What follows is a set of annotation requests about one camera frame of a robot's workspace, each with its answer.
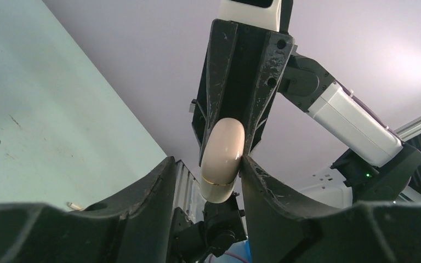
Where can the beige earbud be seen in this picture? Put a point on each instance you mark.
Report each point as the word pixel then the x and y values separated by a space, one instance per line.
pixel 74 207

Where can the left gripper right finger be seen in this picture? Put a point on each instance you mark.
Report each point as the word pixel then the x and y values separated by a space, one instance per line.
pixel 284 225

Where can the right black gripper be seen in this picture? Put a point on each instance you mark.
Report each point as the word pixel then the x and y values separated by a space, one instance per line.
pixel 257 60

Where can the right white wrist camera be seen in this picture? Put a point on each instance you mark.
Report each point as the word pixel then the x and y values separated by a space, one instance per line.
pixel 271 15

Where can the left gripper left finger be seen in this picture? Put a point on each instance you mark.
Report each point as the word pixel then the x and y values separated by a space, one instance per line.
pixel 132 225

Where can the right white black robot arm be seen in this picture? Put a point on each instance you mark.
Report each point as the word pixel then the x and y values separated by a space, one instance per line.
pixel 377 166

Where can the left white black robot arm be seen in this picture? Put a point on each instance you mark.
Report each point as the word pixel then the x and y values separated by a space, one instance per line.
pixel 223 225

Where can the beige earbud charging case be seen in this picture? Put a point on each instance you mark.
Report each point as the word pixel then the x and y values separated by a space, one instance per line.
pixel 221 160

